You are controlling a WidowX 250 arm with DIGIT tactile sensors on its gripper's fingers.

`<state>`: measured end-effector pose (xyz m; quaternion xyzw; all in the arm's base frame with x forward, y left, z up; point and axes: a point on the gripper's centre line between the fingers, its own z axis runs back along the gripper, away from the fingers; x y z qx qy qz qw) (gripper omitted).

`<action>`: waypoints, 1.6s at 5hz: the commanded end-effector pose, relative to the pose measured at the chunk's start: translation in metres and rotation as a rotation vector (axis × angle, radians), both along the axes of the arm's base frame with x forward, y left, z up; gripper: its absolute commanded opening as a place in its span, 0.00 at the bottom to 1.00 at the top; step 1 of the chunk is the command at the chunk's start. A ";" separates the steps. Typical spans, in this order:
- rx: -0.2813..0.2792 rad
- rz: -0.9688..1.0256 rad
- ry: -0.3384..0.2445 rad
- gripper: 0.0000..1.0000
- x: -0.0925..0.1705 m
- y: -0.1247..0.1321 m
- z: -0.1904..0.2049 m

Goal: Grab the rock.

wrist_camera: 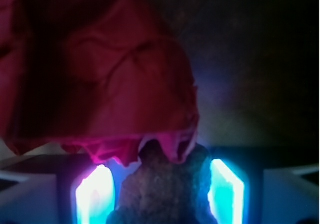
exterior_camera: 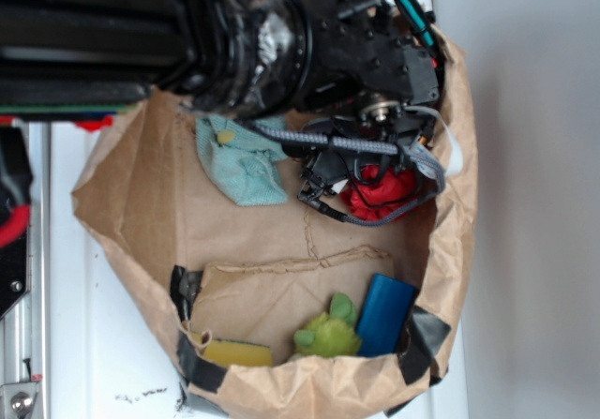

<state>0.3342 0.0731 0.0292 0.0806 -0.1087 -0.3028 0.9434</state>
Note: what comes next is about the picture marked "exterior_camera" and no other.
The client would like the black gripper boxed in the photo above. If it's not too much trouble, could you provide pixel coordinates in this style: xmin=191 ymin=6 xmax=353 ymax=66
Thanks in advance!
xmin=298 ymin=92 xmax=443 ymax=203

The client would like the white ribbon cable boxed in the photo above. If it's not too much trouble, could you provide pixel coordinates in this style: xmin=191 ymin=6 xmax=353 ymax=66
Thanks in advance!
xmin=402 ymin=105 xmax=465 ymax=177

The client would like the yellow sponge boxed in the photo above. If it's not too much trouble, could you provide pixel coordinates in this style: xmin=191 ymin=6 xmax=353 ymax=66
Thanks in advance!
xmin=190 ymin=331 xmax=274 ymax=367

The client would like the blue block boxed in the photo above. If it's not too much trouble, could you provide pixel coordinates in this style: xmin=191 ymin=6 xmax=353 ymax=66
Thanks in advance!
xmin=356 ymin=274 xmax=416 ymax=357

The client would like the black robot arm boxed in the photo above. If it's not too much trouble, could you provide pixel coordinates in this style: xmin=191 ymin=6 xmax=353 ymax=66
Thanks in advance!
xmin=1 ymin=0 xmax=443 ymax=199

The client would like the red crumpled cloth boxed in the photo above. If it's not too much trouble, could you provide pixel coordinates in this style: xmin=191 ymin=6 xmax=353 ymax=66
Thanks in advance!
xmin=338 ymin=165 xmax=422 ymax=222

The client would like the green plush toy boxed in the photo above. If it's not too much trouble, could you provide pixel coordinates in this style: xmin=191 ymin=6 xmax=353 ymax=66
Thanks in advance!
xmin=288 ymin=292 xmax=362 ymax=362

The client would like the aluminium frame rail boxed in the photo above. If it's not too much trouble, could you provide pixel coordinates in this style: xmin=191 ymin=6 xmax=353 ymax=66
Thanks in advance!
xmin=1 ymin=117 xmax=50 ymax=418

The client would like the teal knitted cloth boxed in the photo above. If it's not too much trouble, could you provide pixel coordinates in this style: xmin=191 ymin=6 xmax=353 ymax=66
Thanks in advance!
xmin=195 ymin=115 xmax=289 ymax=206

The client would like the black metal corner plate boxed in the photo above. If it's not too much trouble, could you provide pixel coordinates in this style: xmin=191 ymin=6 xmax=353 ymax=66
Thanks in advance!
xmin=1 ymin=127 xmax=33 ymax=318

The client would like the brown paper bag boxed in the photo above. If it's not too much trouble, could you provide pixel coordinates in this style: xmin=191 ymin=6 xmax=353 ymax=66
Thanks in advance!
xmin=72 ymin=37 xmax=478 ymax=418

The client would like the grey braided cable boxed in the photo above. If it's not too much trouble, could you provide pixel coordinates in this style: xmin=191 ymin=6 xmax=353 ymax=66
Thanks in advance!
xmin=243 ymin=121 xmax=446 ymax=227

